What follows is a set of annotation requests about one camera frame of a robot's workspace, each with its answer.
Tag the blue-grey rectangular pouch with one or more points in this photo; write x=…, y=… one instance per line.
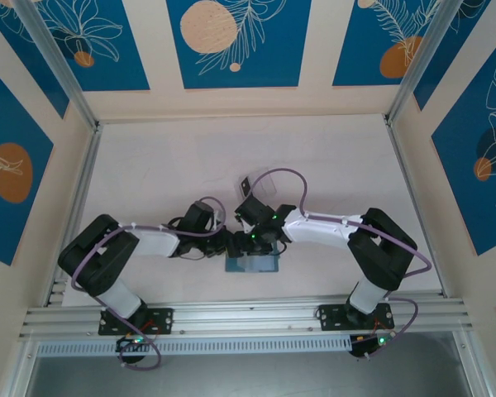
x=268, y=266

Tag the clear acrylic card holder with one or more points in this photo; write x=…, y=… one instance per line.
x=266, y=186

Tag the black credit card pile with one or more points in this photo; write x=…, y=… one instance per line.
x=244, y=186

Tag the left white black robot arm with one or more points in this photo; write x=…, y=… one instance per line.
x=103, y=256

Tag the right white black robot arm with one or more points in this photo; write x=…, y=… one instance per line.
x=380, y=248

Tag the left controller board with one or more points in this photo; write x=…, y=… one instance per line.
x=132, y=342

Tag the controller board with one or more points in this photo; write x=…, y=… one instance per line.
x=370, y=345
x=132, y=342

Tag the right controller board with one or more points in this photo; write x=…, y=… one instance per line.
x=370, y=345

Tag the aluminium cross rail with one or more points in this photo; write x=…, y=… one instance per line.
x=248, y=316

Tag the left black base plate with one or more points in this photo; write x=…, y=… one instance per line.
x=161, y=320

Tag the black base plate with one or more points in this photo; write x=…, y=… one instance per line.
x=161, y=320
x=330, y=316

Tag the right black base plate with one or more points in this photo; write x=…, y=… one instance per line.
x=330, y=316

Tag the aluminium side rail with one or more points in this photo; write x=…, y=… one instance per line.
x=76, y=215
x=413, y=207

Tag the aluminium frame post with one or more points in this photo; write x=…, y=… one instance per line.
x=58, y=62
x=421, y=62

